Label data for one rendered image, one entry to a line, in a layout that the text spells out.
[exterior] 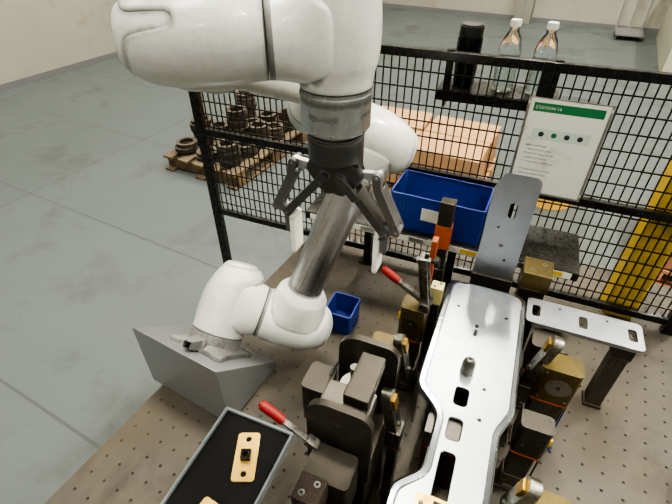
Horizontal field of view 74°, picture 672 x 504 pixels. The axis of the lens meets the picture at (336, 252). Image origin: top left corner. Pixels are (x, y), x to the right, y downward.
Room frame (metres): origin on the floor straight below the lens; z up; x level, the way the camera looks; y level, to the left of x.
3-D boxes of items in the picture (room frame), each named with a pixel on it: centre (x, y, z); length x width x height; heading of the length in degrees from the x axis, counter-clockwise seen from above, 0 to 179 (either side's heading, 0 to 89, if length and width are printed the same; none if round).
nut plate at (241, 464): (0.38, 0.15, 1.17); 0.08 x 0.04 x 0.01; 0
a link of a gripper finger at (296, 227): (0.58, 0.06, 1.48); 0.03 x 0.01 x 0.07; 158
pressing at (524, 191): (1.03, -0.48, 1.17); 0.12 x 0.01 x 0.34; 68
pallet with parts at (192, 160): (3.93, 0.90, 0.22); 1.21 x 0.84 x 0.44; 150
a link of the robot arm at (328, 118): (0.55, 0.00, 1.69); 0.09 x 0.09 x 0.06
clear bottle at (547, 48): (1.38, -0.61, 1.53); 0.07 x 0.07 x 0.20
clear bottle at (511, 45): (1.42, -0.52, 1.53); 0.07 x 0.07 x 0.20
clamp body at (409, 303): (0.86, -0.20, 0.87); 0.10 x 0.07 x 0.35; 68
